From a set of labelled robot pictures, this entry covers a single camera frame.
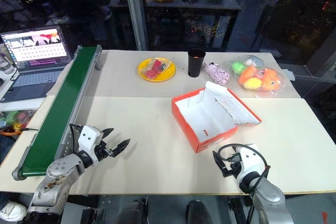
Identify black cup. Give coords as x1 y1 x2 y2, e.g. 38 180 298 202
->
187 48 206 78

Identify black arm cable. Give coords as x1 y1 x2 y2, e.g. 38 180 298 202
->
69 123 82 154
217 143 271 192

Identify yellow plate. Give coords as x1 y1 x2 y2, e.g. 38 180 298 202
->
137 57 176 82

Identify bag of colourful toys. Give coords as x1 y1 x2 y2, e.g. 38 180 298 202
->
0 109 37 133

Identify orange cable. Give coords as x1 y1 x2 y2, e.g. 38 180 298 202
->
0 126 22 137

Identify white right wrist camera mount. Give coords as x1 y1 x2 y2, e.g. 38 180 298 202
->
234 144 266 180

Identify dark rounded shape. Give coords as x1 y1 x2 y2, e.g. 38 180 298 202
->
117 198 148 224
185 199 214 224

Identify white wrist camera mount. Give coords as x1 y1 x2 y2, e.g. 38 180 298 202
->
234 144 266 180
77 126 104 162

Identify bagged red toy pieces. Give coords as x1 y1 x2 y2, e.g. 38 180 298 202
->
142 59 172 80

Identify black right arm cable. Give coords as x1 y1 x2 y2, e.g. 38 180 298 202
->
217 143 271 192

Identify grey metal window pillar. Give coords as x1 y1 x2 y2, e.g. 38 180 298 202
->
122 0 147 51

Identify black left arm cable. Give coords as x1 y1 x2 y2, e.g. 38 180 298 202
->
69 123 82 154

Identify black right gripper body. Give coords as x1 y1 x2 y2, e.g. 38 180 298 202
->
229 161 243 179

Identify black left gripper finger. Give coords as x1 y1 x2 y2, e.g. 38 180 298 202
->
101 127 115 141
109 138 131 157

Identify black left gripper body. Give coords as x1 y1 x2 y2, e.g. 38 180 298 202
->
93 141 114 162

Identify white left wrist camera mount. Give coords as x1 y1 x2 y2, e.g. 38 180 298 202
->
77 126 104 162

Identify pink plush toy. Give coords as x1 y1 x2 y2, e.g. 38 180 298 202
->
203 61 230 87

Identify clear bag of plush toys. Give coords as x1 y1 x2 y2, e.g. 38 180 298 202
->
226 54 287 95

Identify open grey laptop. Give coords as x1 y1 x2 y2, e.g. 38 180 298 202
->
0 25 73 103

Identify orange shoe box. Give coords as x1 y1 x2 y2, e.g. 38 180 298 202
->
171 80 263 154

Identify green conveyor belt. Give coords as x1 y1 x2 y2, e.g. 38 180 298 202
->
11 45 103 182

